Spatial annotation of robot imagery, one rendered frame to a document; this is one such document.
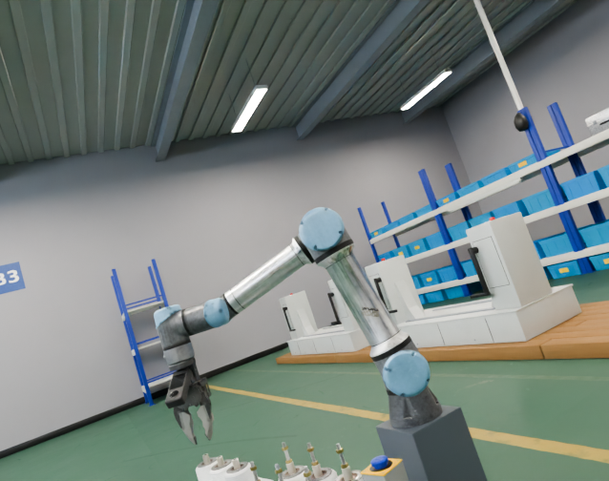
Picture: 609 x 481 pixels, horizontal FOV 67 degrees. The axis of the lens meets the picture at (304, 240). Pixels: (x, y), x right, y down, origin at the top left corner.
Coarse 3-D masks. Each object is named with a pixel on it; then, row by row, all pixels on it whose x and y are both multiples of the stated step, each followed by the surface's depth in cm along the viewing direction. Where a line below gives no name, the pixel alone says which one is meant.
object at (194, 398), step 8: (192, 360) 122; (176, 368) 120; (192, 368) 125; (192, 376) 123; (192, 384) 120; (200, 384) 122; (192, 392) 120; (200, 392) 121; (208, 392) 126; (192, 400) 119; (184, 408) 120
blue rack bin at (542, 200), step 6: (540, 192) 518; (546, 192) 513; (528, 198) 533; (534, 198) 528; (540, 198) 521; (546, 198) 515; (528, 204) 536; (534, 204) 530; (540, 204) 523; (546, 204) 517; (552, 204) 511; (528, 210) 538; (534, 210) 532; (540, 210) 525
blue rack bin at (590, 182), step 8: (584, 176) 473; (592, 176) 467; (600, 176) 470; (560, 184) 497; (568, 184) 491; (576, 184) 484; (584, 184) 476; (592, 184) 470; (600, 184) 467; (568, 192) 493; (576, 192) 486; (584, 192) 478; (592, 192) 472
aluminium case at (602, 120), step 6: (600, 114) 447; (606, 114) 442; (588, 120) 459; (594, 120) 454; (600, 120) 449; (606, 120) 442; (588, 126) 460; (594, 126) 456; (600, 126) 450; (606, 126) 445; (594, 132) 457; (600, 132) 451
